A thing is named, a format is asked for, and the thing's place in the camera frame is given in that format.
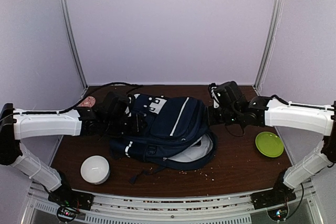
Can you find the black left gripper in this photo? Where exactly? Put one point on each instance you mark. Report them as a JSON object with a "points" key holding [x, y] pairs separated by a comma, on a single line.
{"points": [[136, 126]]}

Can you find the navy blue student backpack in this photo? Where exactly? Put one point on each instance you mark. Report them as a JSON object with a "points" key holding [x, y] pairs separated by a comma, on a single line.
{"points": [[169, 132]]}

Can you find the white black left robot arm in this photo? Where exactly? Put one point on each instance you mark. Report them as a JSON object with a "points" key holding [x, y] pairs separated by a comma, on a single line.
{"points": [[17, 124]]}

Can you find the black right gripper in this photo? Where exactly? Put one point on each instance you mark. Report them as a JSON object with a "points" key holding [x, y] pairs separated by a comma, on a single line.
{"points": [[209, 111]]}

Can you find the green plate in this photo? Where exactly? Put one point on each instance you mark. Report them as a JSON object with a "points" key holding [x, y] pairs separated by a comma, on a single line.
{"points": [[269, 144]]}

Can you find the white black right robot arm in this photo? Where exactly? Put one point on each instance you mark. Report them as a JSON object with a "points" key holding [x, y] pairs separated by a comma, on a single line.
{"points": [[273, 111]]}

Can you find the right aluminium frame post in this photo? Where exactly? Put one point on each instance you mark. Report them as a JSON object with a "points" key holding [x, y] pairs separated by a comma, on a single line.
{"points": [[269, 45]]}

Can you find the aluminium frame post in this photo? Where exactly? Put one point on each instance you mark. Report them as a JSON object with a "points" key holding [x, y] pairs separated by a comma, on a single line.
{"points": [[269, 45], [72, 43]]}

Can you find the pink patterned small bowl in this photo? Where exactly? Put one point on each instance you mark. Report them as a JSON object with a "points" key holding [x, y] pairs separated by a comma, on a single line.
{"points": [[88, 102]]}

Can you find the white front rail frame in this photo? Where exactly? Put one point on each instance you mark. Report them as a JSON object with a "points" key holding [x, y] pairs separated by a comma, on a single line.
{"points": [[230, 208]]}

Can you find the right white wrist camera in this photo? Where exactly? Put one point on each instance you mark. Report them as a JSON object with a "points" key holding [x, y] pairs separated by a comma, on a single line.
{"points": [[212, 91]]}

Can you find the white ceramic bowl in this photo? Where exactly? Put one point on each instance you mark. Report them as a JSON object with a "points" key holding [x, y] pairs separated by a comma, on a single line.
{"points": [[95, 170]]}

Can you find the left aluminium frame post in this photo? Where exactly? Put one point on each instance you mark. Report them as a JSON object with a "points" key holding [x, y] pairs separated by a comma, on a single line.
{"points": [[72, 43]]}

